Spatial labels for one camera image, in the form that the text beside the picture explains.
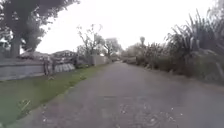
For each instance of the bare branched tree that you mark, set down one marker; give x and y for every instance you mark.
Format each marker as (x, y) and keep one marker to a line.
(89, 41)

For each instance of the row of flax bushes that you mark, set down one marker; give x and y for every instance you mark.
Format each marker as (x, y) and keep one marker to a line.
(193, 50)

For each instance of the house with dark roof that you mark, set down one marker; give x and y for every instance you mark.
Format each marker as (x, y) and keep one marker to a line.
(63, 55)

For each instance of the grey asphalt road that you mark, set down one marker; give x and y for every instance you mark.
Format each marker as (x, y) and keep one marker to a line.
(126, 98)

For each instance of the green grass verge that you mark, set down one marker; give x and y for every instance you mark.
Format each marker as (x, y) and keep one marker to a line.
(33, 90)

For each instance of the large dark tree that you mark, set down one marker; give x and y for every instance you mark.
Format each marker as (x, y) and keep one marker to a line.
(16, 33)

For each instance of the pale fence wall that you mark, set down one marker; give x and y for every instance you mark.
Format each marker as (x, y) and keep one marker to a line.
(98, 60)

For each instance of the low grey wall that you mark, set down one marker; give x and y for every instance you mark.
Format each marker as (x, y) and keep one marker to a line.
(20, 69)

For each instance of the round leafy tree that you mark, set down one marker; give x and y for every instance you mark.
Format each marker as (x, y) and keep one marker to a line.
(111, 46)

